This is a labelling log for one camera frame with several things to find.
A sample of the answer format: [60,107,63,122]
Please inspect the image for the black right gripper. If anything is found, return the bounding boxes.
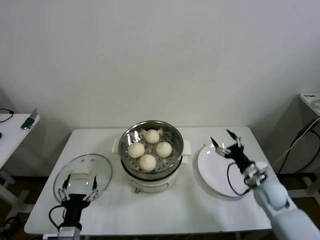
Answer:
[210,129,253,173]

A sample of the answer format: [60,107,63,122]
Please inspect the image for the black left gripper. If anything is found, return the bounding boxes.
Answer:
[57,174,100,226]

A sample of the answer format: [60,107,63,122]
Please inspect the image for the glass pot lid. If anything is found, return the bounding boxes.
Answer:
[53,153,113,204]

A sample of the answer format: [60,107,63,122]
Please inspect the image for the white steamed baozi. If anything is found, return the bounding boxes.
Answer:
[155,141,173,159]
[144,129,160,145]
[138,153,157,172]
[127,142,146,159]

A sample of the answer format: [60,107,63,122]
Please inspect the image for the perforated steel steamer basket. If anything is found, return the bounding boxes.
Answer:
[111,120,193,176]

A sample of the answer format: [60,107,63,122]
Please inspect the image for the white round plate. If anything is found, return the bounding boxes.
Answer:
[196,142,258,198]

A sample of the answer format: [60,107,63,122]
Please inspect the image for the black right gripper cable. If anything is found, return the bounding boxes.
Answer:
[226,161,252,196]

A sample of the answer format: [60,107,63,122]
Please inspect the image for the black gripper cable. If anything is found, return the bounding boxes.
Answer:
[48,205,66,228]
[226,161,252,196]

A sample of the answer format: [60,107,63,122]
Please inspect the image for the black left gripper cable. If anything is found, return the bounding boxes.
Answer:
[48,205,66,228]

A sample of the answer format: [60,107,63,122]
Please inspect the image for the white power cable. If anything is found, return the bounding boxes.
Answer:
[271,119,317,167]

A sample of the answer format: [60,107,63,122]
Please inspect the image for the tangled floor cables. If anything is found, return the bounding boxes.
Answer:
[0,216,18,236]

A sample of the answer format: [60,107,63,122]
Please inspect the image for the thin black cable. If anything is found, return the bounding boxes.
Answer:
[0,108,15,123]

